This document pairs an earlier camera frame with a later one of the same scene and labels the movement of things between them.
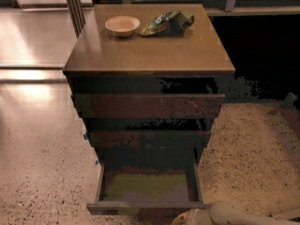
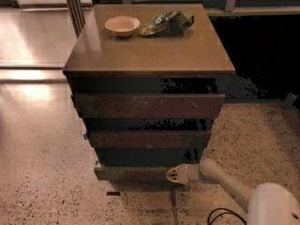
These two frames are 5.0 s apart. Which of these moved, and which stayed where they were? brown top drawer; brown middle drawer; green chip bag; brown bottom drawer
Moved: brown bottom drawer
Stayed: brown top drawer; green chip bag; brown middle drawer
